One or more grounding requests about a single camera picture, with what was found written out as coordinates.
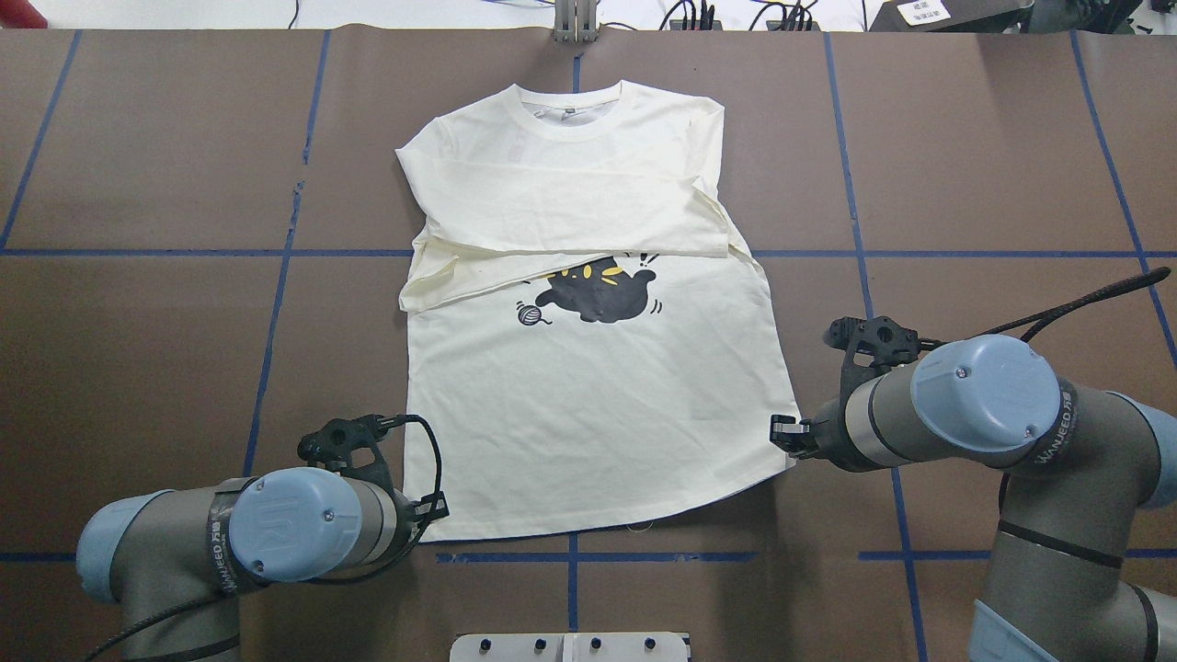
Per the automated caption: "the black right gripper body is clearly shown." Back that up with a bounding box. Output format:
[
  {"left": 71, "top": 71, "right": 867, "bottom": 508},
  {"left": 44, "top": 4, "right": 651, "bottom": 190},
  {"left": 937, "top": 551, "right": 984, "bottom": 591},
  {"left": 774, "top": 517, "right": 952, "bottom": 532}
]
[{"left": 791, "top": 415, "right": 840, "bottom": 461}]

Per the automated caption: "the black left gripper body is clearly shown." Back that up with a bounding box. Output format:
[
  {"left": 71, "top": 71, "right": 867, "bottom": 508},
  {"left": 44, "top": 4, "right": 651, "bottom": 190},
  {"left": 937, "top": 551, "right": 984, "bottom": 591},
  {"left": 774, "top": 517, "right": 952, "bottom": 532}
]
[{"left": 395, "top": 490, "right": 450, "bottom": 547}]

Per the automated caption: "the cream long-sleeve cat shirt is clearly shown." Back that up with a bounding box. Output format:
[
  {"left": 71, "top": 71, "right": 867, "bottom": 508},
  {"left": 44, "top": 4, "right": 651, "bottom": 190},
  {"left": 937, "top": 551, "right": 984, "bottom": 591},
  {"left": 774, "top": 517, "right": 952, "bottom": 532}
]
[{"left": 395, "top": 81, "right": 798, "bottom": 543}]

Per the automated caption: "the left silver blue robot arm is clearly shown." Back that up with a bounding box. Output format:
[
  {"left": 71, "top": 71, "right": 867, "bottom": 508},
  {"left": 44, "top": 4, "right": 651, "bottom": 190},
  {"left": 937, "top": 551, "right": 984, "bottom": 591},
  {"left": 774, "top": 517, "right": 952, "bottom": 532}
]
[{"left": 75, "top": 468, "right": 448, "bottom": 661}]

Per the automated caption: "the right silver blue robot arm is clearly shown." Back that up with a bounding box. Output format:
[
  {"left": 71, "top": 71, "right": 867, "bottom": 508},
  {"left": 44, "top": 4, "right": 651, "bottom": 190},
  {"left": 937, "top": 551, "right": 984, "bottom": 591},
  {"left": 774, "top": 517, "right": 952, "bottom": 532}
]
[{"left": 770, "top": 335, "right": 1176, "bottom": 661}]

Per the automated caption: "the black box white label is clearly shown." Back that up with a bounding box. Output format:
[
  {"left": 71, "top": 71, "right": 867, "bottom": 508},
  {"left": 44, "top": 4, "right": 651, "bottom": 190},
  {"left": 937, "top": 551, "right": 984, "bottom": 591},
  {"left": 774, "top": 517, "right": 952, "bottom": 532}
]
[{"left": 867, "top": 1, "right": 1035, "bottom": 33}]

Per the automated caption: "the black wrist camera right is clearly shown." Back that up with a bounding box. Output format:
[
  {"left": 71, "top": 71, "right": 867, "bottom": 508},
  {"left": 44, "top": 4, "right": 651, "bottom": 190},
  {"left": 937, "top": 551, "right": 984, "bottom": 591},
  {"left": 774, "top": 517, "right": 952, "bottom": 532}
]
[{"left": 822, "top": 317, "right": 929, "bottom": 399}]

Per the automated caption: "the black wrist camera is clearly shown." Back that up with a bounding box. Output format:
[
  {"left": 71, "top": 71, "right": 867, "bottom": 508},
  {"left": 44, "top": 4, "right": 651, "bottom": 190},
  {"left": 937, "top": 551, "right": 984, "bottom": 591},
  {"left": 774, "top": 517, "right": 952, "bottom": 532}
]
[
  {"left": 822, "top": 317, "right": 929, "bottom": 399},
  {"left": 297, "top": 413, "right": 406, "bottom": 494}
]

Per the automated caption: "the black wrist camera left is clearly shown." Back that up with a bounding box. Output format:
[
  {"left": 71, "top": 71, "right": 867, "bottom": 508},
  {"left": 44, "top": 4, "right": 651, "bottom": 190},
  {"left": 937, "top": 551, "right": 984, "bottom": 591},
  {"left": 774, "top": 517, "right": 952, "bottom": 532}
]
[{"left": 297, "top": 413, "right": 406, "bottom": 494}]

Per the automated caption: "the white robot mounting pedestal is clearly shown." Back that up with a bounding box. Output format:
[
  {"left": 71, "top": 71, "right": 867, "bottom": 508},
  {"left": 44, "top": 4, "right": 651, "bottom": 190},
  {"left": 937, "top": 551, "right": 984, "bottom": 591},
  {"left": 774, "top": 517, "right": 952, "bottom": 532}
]
[{"left": 448, "top": 633, "right": 693, "bottom": 661}]

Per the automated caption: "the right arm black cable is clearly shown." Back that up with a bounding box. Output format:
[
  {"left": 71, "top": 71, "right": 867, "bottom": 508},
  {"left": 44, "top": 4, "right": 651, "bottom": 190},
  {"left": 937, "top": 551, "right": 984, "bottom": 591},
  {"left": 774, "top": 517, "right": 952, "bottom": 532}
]
[{"left": 984, "top": 267, "right": 1173, "bottom": 343}]

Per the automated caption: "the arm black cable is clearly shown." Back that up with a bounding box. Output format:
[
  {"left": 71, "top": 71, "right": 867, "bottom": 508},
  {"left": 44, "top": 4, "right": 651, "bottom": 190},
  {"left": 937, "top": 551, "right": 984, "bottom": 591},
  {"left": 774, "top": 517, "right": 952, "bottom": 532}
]
[
  {"left": 984, "top": 267, "right": 1173, "bottom": 343},
  {"left": 84, "top": 416, "right": 447, "bottom": 662}
]

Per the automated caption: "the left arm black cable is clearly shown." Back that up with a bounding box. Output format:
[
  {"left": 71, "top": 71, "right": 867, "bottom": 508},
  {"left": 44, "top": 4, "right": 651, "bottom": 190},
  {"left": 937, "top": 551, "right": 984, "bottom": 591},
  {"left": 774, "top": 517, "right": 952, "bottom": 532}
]
[{"left": 84, "top": 416, "right": 447, "bottom": 662}]

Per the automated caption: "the aluminium frame post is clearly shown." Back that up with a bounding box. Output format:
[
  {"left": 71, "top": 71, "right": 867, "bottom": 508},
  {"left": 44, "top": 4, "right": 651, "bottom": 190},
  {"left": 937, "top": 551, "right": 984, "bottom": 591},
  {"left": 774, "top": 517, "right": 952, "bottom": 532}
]
[{"left": 552, "top": 0, "right": 600, "bottom": 44}]

